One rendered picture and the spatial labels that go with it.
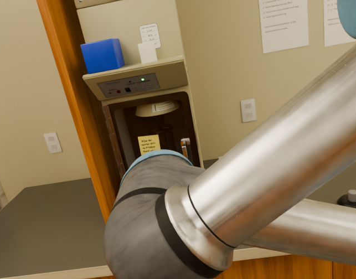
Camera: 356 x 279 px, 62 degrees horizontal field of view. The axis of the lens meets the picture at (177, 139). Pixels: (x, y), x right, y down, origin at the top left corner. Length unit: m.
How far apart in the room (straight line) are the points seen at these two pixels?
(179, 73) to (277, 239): 0.65
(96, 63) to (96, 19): 0.17
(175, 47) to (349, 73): 0.82
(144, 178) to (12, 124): 1.45
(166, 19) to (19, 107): 0.99
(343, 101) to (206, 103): 1.28
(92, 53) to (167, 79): 0.24
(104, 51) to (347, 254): 0.79
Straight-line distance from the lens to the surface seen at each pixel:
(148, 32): 1.04
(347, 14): 0.42
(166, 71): 0.96
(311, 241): 0.48
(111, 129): 1.11
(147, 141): 1.10
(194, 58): 1.47
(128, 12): 1.06
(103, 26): 1.07
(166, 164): 0.43
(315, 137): 0.25
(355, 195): 1.11
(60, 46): 1.03
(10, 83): 1.73
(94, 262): 1.07
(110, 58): 0.96
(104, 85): 1.00
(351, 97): 0.26
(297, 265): 1.09
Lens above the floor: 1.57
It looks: 19 degrees down
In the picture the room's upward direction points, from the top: 11 degrees counter-clockwise
